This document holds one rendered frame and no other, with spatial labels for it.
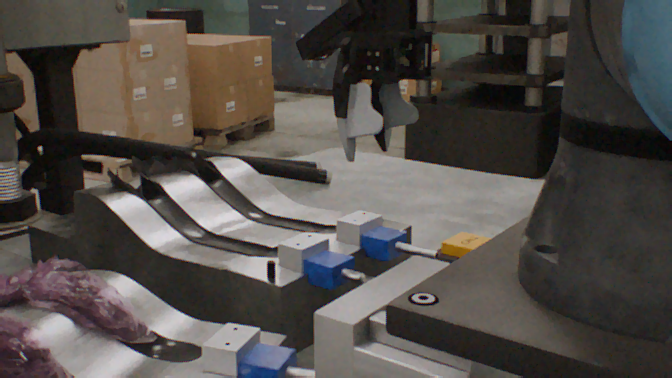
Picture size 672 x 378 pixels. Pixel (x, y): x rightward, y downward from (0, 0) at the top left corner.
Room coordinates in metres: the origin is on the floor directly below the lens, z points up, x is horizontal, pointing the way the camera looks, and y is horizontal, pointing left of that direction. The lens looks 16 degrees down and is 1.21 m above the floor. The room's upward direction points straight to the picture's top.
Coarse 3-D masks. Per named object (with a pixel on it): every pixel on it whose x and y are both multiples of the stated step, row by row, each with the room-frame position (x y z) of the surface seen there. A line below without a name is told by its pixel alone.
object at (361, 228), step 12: (348, 216) 0.91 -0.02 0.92; (360, 216) 0.91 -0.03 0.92; (372, 216) 0.91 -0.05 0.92; (348, 228) 0.89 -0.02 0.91; (360, 228) 0.88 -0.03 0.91; (372, 228) 0.90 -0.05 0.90; (384, 228) 0.90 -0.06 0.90; (348, 240) 0.89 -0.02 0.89; (360, 240) 0.88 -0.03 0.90; (372, 240) 0.87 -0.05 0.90; (384, 240) 0.86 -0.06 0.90; (396, 240) 0.87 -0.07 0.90; (372, 252) 0.87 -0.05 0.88; (384, 252) 0.86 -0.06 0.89; (396, 252) 0.87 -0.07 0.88; (408, 252) 0.86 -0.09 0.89; (420, 252) 0.85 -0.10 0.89; (432, 252) 0.84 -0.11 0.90
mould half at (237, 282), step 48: (96, 192) 0.97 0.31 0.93; (192, 192) 1.03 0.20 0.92; (48, 240) 1.03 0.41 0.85; (96, 240) 0.96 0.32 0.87; (144, 240) 0.90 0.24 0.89; (192, 288) 0.84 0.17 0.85; (240, 288) 0.79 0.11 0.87; (288, 288) 0.76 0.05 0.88; (336, 288) 0.83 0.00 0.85; (288, 336) 0.76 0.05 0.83
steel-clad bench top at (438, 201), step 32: (320, 160) 1.70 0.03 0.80; (384, 160) 1.70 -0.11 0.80; (288, 192) 1.43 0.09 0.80; (320, 192) 1.43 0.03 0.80; (352, 192) 1.43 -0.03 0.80; (384, 192) 1.43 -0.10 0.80; (416, 192) 1.43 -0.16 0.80; (448, 192) 1.43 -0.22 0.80; (480, 192) 1.42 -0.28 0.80; (512, 192) 1.42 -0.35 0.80; (416, 224) 1.23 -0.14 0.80; (448, 224) 1.23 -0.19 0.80; (480, 224) 1.23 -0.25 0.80; (512, 224) 1.23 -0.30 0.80; (0, 256) 1.09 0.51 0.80
